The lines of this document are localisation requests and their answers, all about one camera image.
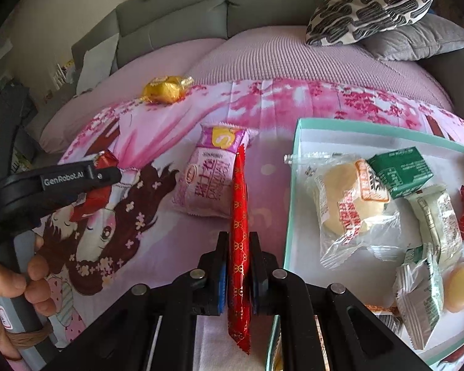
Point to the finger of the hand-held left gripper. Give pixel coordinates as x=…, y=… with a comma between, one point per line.
x=108, y=174

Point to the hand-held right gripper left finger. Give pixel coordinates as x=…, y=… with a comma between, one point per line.
x=223, y=290

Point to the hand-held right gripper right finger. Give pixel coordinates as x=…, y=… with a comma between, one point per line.
x=261, y=278

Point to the red white-label snack packet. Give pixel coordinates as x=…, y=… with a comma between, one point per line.
x=89, y=203

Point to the teal cardboard box lid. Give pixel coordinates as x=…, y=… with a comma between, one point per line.
x=305, y=201

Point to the clear bread packet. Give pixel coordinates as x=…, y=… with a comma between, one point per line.
x=344, y=201

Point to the orange print snack packet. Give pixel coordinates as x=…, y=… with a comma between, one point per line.
x=379, y=309

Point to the white green-print snack packet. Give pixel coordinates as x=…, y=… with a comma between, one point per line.
x=435, y=220

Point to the person's left hand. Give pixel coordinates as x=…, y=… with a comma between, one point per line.
x=4, y=282

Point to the pink printed blanket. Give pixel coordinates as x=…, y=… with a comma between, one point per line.
x=158, y=131

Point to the pink swiss roll packet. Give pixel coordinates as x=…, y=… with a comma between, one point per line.
x=208, y=177

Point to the gold wrapped snack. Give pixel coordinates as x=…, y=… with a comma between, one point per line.
x=164, y=91

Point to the pink knit sofa cover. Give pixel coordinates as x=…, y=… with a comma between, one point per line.
x=255, y=54

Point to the grey sofa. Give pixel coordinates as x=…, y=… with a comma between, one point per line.
x=255, y=4

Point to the grey pillow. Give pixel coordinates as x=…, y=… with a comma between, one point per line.
x=425, y=40

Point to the black white patterned pillow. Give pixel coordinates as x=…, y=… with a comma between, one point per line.
x=371, y=7

